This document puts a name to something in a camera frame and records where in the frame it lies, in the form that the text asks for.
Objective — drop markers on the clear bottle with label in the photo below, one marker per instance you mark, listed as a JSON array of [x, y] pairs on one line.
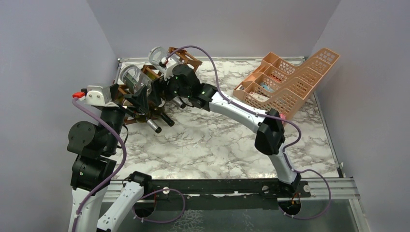
[[154, 57]]

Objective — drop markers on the olive wine bottle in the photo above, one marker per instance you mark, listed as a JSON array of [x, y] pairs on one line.
[[147, 118]]

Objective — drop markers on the peach plastic tiered basket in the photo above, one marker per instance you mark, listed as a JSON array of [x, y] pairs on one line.
[[278, 84]]

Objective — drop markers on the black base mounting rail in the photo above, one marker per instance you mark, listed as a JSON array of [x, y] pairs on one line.
[[219, 194]]

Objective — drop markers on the green wine bottle cream label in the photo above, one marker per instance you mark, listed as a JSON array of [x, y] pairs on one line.
[[167, 119]]

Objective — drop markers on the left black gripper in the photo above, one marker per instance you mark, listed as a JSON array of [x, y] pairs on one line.
[[140, 99]]

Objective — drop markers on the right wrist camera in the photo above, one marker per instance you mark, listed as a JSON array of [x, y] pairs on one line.
[[167, 65]]

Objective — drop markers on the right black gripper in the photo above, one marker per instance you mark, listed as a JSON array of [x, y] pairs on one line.
[[160, 85]]

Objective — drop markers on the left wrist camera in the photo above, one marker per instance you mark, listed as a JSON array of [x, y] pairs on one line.
[[99, 96]]

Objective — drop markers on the dark green wine bottle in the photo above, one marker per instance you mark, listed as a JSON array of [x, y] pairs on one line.
[[178, 102]]

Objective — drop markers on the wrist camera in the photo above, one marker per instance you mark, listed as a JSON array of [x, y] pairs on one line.
[[167, 65], [99, 96]]

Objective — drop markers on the clear bottle pink cap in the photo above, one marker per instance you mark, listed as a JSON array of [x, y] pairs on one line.
[[135, 79]]

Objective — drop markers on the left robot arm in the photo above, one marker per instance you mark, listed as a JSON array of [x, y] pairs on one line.
[[93, 170]]

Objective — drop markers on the brown wooden wine rack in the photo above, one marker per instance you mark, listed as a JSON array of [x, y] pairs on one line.
[[155, 76]]

